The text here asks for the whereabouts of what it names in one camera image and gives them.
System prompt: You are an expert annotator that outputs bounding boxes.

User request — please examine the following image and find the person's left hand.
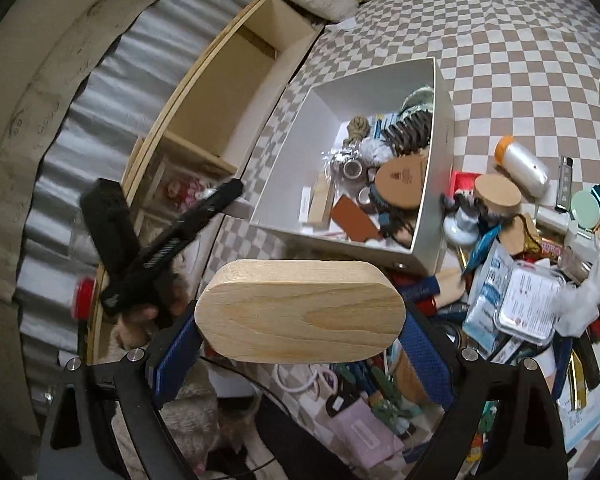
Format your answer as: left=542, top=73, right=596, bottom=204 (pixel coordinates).
left=117, top=270, right=193, bottom=348

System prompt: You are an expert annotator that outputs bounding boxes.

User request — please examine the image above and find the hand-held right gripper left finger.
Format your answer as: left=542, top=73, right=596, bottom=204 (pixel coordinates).
left=37, top=300, right=201, bottom=480

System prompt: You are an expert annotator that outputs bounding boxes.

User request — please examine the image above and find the round wooden lid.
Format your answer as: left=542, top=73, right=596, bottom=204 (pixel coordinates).
left=474, top=173, right=523, bottom=216

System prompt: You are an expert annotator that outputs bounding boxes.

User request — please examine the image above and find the blue knitted scrunchie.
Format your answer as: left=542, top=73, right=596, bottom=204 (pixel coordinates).
left=377, top=207, right=398, bottom=236

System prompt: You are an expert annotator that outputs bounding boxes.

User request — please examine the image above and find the purple knitted doll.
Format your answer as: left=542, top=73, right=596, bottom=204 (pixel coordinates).
left=442, top=190, right=501, bottom=223

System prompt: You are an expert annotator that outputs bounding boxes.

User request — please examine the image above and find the pink card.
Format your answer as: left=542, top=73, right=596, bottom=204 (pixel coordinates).
left=327, top=400, right=406, bottom=461

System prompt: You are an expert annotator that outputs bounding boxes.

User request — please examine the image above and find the grey curtain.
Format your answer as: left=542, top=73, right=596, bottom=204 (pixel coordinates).
left=12, top=0, right=276, bottom=401

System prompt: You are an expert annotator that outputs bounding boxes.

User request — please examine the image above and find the green patterned scrunchie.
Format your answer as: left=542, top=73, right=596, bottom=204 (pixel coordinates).
left=400, top=87, right=436, bottom=111

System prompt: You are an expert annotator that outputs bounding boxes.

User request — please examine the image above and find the beige curtain valance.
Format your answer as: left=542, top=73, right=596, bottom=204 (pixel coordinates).
left=0, top=0, right=231, bottom=311

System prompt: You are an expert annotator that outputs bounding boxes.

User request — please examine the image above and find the clear plastic packet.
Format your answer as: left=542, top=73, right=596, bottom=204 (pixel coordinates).
left=497, top=267, right=566, bottom=346

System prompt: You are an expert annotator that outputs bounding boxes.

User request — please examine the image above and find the white mushroom-shaped gadget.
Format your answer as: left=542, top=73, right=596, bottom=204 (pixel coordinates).
left=442, top=210, right=481, bottom=246

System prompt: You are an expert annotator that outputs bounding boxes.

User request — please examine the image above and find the checkered bed sheet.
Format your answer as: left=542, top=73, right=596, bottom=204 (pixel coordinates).
left=200, top=0, right=600, bottom=461

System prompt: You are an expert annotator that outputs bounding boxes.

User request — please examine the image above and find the oval wooden block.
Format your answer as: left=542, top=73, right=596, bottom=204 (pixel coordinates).
left=194, top=259, right=407, bottom=363

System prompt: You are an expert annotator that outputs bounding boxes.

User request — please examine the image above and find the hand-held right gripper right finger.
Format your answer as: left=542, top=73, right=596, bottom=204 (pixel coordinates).
left=400, top=300, right=568, bottom=480

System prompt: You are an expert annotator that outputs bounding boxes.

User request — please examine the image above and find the silver lighter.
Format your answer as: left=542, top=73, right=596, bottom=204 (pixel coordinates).
left=554, top=156, right=575, bottom=212

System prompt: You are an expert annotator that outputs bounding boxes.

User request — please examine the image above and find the white lace scrunchie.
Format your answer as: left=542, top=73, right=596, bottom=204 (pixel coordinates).
left=360, top=137, right=391, bottom=163

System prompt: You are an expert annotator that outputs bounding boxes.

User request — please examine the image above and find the white cardboard shoe box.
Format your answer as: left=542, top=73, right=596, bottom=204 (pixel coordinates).
left=249, top=57, right=456, bottom=277

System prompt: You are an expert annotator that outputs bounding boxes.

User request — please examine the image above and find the light wooden stick block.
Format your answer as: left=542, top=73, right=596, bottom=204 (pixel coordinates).
left=307, top=170, right=335, bottom=226

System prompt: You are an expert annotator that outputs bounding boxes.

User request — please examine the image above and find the beige knotted rope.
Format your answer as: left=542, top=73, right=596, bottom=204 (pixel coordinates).
left=346, top=116, right=372, bottom=142

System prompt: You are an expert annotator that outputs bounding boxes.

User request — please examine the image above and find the white charger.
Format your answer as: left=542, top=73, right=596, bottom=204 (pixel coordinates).
left=535, top=210, right=568, bottom=233

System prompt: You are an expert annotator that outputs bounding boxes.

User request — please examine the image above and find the mint round compact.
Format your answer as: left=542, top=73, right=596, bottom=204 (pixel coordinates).
left=570, top=187, right=600, bottom=223

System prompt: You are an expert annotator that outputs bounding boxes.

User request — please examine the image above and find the fluffy cream rug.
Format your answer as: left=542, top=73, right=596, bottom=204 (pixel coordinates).
left=160, top=360, right=261, bottom=461

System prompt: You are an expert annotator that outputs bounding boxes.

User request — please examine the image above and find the acrylic box with pink flowers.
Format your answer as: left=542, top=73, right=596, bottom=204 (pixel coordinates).
left=145, top=155, right=221, bottom=231

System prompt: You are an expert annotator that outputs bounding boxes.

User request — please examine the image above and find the round cork coaster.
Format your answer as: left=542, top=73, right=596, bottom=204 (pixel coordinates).
left=374, top=155, right=427, bottom=208

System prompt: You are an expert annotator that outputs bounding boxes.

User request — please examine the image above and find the blue foil packet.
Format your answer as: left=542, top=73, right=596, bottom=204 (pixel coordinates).
left=462, top=225, right=503, bottom=276

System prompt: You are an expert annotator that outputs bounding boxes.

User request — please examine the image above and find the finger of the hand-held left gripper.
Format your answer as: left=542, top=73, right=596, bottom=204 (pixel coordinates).
left=174, top=177, right=245, bottom=247

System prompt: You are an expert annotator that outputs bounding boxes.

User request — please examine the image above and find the dark brown hair claw clip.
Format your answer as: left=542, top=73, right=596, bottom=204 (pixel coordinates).
left=382, top=110, right=433, bottom=156

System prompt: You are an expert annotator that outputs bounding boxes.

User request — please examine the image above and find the plastic wrap roll orange cap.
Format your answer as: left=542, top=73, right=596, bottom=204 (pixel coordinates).
left=495, top=135, right=551, bottom=198

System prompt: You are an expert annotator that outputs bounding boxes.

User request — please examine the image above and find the black cable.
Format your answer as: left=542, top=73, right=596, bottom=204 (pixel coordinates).
left=200, top=355, right=301, bottom=476

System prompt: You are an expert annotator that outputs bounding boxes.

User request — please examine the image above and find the white paper sheet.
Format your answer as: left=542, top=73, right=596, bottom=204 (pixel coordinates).
left=325, top=17, right=361, bottom=36

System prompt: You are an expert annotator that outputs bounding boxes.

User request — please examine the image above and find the brown leather tag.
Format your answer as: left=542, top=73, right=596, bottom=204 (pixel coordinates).
left=330, top=196, right=383, bottom=241

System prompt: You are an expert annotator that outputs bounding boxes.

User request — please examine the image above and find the wooden bedside shelf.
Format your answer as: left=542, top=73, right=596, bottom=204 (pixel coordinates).
left=82, top=0, right=326, bottom=361

